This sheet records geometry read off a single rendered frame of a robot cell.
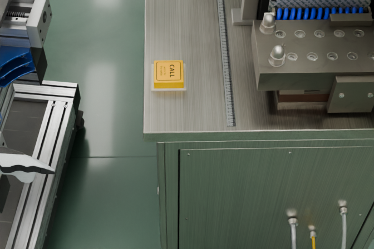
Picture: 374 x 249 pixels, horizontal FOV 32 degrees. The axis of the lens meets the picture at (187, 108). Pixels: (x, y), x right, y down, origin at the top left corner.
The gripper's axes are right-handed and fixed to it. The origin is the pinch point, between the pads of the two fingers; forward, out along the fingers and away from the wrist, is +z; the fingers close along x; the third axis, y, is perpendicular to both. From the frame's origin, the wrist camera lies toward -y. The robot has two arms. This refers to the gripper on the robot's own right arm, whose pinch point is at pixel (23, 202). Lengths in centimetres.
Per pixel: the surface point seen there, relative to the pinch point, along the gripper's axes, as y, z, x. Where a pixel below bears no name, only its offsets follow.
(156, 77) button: 24, -11, -56
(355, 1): 7, 21, -89
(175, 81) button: 24, -7, -57
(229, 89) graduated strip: 25, 4, -64
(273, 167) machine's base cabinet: 42, 20, -62
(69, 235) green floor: 117, -42, -55
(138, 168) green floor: 112, -36, -91
